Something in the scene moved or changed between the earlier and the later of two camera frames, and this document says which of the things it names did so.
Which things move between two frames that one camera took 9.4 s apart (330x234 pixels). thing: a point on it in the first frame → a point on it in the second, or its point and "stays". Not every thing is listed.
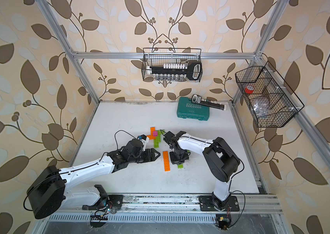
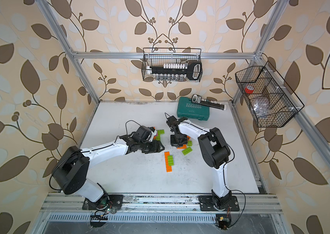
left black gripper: x=152 y=156 → x=155 y=147
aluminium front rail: x=258 y=203 stays
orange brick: x=167 y=167 stays
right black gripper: x=175 y=161 → x=173 y=143
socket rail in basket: x=176 y=72 stays
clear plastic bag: x=260 y=108 stays
